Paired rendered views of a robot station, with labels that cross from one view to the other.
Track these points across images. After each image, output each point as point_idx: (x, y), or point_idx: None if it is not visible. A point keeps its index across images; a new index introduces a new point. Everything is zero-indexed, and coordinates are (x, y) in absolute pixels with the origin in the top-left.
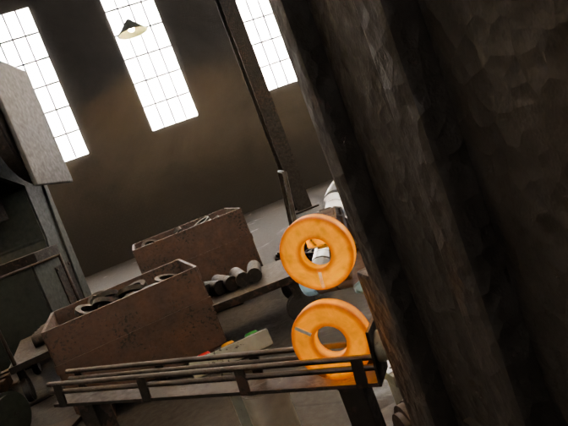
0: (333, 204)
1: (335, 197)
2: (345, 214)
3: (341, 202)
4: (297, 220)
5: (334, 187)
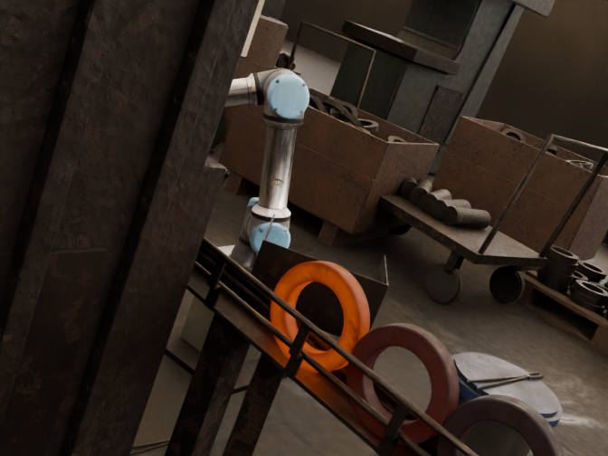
0: (238, 80)
1: (249, 78)
2: (232, 92)
3: (243, 83)
4: None
5: (261, 72)
